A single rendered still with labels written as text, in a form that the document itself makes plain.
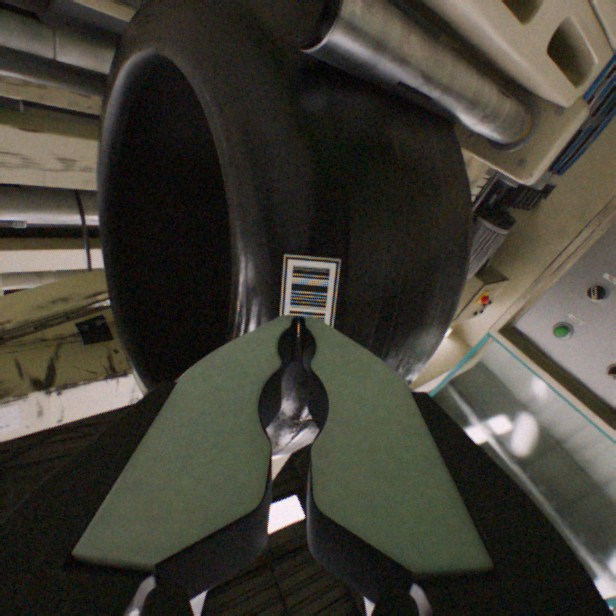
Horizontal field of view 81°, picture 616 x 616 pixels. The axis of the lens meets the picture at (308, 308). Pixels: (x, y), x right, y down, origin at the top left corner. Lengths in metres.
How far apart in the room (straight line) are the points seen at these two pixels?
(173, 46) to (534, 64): 0.31
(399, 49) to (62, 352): 0.86
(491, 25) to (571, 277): 0.67
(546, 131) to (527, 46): 0.17
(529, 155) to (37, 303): 0.93
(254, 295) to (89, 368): 0.69
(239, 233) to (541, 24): 0.28
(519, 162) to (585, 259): 0.43
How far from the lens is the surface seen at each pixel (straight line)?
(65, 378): 0.92
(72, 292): 0.96
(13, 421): 0.96
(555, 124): 0.54
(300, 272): 0.25
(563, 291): 0.94
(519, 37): 0.38
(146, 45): 0.46
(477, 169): 0.68
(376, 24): 0.29
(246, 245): 0.28
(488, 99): 0.43
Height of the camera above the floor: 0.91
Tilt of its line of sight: 34 degrees up
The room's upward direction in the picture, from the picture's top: 153 degrees counter-clockwise
